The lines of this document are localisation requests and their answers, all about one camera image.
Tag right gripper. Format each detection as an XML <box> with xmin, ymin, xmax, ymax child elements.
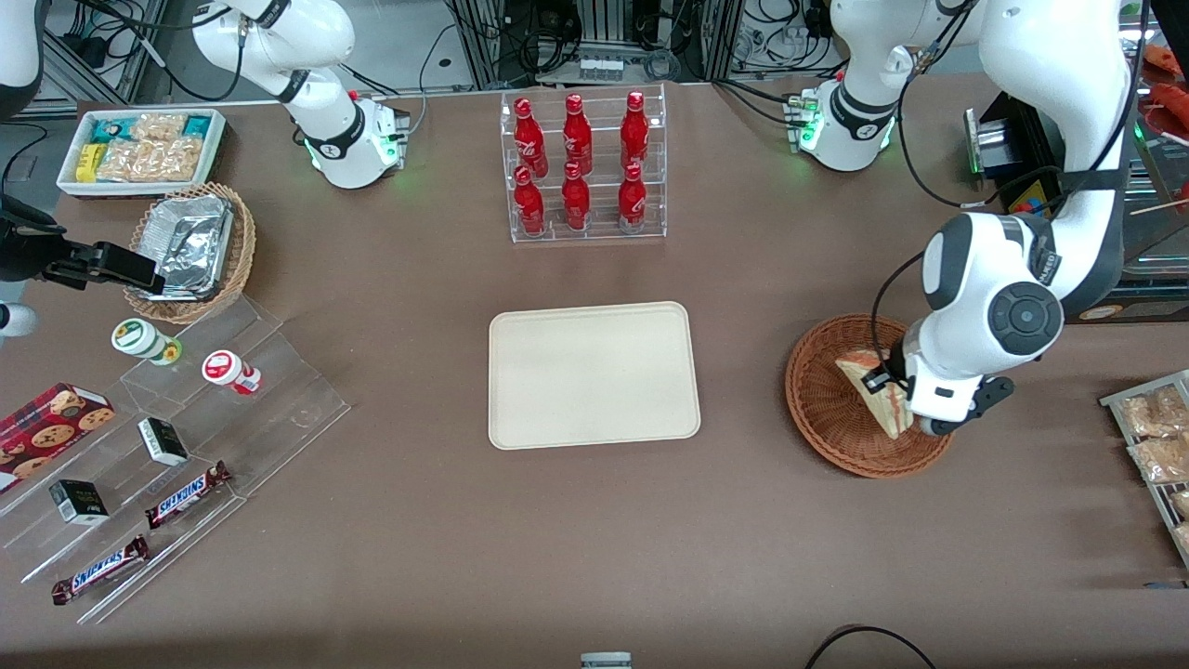
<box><xmin>0</xmin><ymin>193</ymin><xmax>166</xmax><ymax>295</ymax></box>

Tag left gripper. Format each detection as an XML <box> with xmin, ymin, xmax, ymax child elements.
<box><xmin>861</xmin><ymin>349</ymin><xmax>984</xmax><ymax>426</ymax></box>

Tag triangular sandwich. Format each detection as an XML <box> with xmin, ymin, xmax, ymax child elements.
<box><xmin>834</xmin><ymin>348</ymin><xmax>917</xmax><ymax>440</ymax></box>

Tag brown round wicker basket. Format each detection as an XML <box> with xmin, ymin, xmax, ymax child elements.
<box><xmin>785</xmin><ymin>314</ymin><xmax>954</xmax><ymax>479</ymax></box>

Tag light oval wicker basket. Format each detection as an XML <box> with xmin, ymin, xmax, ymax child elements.
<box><xmin>123</xmin><ymin>182</ymin><xmax>257</xmax><ymax>325</ymax></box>

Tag tray of wrapped snacks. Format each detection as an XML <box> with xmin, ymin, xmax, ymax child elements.
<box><xmin>1100</xmin><ymin>370</ymin><xmax>1189</xmax><ymax>570</ymax></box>

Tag beige plastic tray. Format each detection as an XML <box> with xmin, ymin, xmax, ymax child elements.
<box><xmin>489</xmin><ymin>301</ymin><xmax>701</xmax><ymax>452</ymax></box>

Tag aluminium foil containers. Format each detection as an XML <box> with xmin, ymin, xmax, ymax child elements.
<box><xmin>138</xmin><ymin>194</ymin><xmax>234</xmax><ymax>301</ymax></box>

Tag green lid yogurt bottle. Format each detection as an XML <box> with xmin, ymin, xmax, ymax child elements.
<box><xmin>111</xmin><ymin>318</ymin><xmax>183</xmax><ymax>367</ymax></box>

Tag clear cracker bag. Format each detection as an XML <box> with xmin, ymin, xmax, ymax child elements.
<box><xmin>129</xmin><ymin>112</ymin><xmax>188</xmax><ymax>142</ymax></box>
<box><xmin>97</xmin><ymin>137</ymin><xmax>203</xmax><ymax>183</ymax></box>

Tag red lid yogurt bottle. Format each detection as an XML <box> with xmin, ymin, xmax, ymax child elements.
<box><xmin>202</xmin><ymin>349</ymin><xmax>264</xmax><ymax>397</ymax></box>

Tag white rectangular snack bin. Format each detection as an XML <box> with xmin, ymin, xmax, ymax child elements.
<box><xmin>57</xmin><ymin>108</ymin><xmax>228</xmax><ymax>201</ymax></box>

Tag small black box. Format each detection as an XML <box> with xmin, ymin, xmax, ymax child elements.
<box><xmin>48</xmin><ymin>479</ymin><xmax>111</xmax><ymax>527</ymax></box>
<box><xmin>137</xmin><ymin>417</ymin><xmax>190</xmax><ymax>467</ymax></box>

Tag red cookie box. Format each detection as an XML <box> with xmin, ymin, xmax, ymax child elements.
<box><xmin>0</xmin><ymin>382</ymin><xmax>116</xmax><ymax>494</ymax></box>

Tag clear acrylic stepped shelf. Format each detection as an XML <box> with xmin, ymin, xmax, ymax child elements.
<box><xmin>0</xmin><ymin>295</ymin><xmax>352</xmax><ymax>626</ymax></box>

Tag Snickers chocolate bar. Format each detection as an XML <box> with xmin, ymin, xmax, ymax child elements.
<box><xmin>50</xmin><ymin>534</ymin><xmax>150</xmax><ymax>607</ymax></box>
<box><xmin>145</xmin><ymin>461</ymin><xmax>234</xmax><ymax>531</ymax></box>

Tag black food warmer machine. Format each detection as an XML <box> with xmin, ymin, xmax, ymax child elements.
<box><xmin>964</xmin><ymin>88</ymin><xmax>1189</xmax><ymax>326</ymax></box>

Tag red cola bottle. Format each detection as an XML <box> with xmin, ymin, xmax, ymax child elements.
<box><xmin>513</xmin><ymin>167</ymin><xmax>547</xmax><ymax>237</ymax></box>
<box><xmin>617</xmin><ymin>164</ymin><xmax>648</xmax><ymax>234</ymax></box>
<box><xmin>562</xmin><ymin>94</ymin><xmax>595</xmax><ymax>176</ymax></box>
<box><xmin>514</xmin><ymin>98</ymin><xmax>550</xmax><ymax>177</ymax></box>
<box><xmin>620</xmin><ymin>91</ymin><xmax>650</xmax><ymax>171</ymax></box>
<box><xmin>561</xmin><ymin>163</ymin><xmax>593</xmax><ymax>232</ymax></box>

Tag clear acrylic bottle rack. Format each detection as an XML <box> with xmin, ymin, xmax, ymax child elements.
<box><xmin>500</xmin><ymin>84</ymin><xmax>668</xmax><ymax>244</ymax></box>

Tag metal glass display case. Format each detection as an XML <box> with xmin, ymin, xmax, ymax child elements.
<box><xmin>1129</xmin><ymin>13</ymin><xmax>1189</xmax><ymax>224</ymax></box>

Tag red food items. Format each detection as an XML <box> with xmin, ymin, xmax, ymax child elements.
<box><xmin>1141</xmin><ymin>41</ymin><xmax>1189</xmax><ymax>131</ymax></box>

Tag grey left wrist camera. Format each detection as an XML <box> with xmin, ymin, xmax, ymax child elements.
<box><xmin>920</xmin><ymin>374</ymin><xmax>1016</xmax><ymax>439</ymax></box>

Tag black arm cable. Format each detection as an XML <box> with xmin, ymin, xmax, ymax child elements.
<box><xmin>870</xmin><ymin>0</ymin><xmax>1153</xmax><ymax>377</ymax></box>

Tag black floor cable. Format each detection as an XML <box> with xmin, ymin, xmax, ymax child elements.
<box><xmin>804</xmin><ymin>624</ymin><xmax>940</xmax><ymax>669</ymax></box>

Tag aluminium profile frame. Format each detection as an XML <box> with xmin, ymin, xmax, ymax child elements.
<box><xmin>451</xmin><ymin>0</ymin><xmax>746</xmax><ymax>90</ymax></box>

